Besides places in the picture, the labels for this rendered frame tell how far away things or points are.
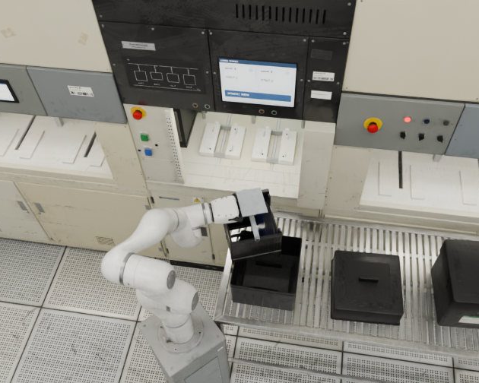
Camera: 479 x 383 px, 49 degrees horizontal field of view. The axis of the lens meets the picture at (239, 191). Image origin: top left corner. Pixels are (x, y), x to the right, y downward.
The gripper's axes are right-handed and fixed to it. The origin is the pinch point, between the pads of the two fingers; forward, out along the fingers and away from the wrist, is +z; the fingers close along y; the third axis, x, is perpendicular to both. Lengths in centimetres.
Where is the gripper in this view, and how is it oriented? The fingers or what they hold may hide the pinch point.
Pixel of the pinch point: (250, 204)
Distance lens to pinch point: 202.9
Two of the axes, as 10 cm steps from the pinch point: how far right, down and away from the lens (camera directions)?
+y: 2.1, 7.8, -5.9
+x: -0.4, -5.9, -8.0
